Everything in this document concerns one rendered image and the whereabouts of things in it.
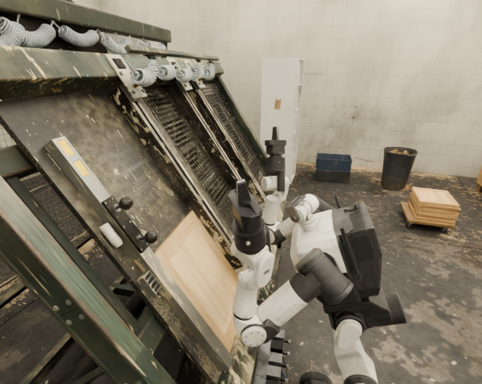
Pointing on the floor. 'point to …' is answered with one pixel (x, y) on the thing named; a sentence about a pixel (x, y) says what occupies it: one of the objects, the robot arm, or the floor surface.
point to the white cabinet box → (282, 105)
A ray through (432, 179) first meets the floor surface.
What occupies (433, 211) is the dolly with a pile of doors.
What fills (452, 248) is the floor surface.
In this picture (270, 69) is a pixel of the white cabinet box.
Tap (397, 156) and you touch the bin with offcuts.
